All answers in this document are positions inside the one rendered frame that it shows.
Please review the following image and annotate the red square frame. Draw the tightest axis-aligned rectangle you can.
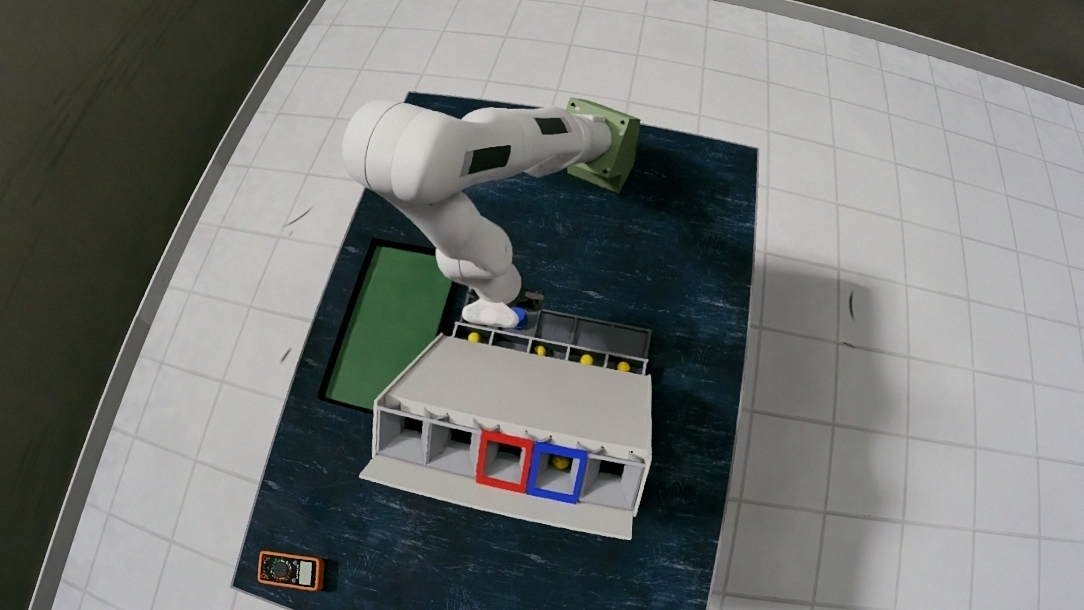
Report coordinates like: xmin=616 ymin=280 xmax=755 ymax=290
xmin=476 ymin=430 xmax=533 ymax=494

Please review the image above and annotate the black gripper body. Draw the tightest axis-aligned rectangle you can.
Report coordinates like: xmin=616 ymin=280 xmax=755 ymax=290
xmin=507 ymin=275 xmax=530 ymax=308

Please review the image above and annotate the blue plug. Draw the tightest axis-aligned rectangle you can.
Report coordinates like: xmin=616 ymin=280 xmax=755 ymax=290
xmin=512 ymin=307 xmax=528 ymax=330

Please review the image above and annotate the orange digital multimeter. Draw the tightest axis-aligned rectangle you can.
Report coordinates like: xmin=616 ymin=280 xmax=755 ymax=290
xmin=258 ymin=551 xmax=325 ymax=590

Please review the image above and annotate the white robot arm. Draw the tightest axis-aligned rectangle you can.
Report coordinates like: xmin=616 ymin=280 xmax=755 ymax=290
xmin=341 ymin=100 xmax=612 ymax=328

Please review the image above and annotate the blue square frame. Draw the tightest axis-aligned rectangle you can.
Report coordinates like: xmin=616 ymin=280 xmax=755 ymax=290
xmin=527 ymin=441 xmax=588 ymax=504

